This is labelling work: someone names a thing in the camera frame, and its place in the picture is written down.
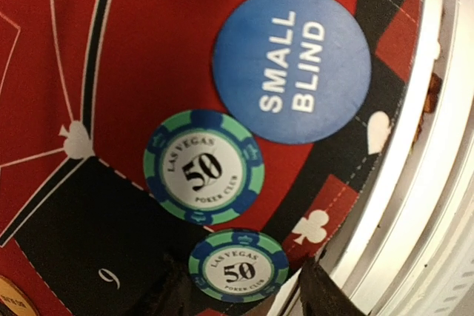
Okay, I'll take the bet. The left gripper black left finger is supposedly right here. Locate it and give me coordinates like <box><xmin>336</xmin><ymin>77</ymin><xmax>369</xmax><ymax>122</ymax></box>
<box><xmin>142</xmin><ymin>255</ymin><xmax>192</xmax><ymax>315</ymax></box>

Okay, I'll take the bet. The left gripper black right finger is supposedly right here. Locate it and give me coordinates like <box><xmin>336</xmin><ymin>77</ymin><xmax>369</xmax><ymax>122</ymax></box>
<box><xmin>298</xmin><ymin>260</ymin><xmax>356</xmax><ymax>316</ymax></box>

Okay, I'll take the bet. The green blue 50 chip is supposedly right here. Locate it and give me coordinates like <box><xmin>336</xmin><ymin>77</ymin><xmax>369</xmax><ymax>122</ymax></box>
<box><xmin>143</xmin><ymin>110</ymin><xmax>265</xmax><ymax>226</ymax></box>
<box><xmin>188</xmin><ymin>229</ymin><xmax>290</xmax><ymax>303</ymax></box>

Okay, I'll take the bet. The orange big blind button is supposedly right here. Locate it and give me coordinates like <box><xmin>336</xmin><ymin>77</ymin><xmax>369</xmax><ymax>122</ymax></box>
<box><xmin>1</xmin><ymin>276</ymin><xmax>38</xmax><ymax>316</ymax></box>

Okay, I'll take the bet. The blue small blind button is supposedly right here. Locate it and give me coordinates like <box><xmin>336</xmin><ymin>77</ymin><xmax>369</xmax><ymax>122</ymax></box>
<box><xmin>212</xmin><ymin>0</ymin><xmax>372</xmax><ymax>144</ymax></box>

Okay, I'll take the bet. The round red black poker mat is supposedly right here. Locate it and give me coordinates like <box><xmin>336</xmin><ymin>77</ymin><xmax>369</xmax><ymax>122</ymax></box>
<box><xmin>1</xmin><ymin>0</ymin><xmax>421</xmax><ymax>315</ymax></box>

